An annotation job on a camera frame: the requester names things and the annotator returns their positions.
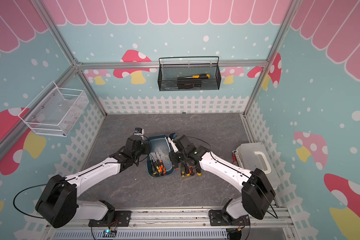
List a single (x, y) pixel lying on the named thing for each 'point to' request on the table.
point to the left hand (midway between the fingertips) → (147, 144)
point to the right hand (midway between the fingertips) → (171, 155)
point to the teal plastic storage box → (158, 142)
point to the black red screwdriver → (192, 170)
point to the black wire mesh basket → (188, 73)
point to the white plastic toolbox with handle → (252, 156)
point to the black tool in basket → (188, 83)
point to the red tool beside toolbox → (233, 155)
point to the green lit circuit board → (109, 233)
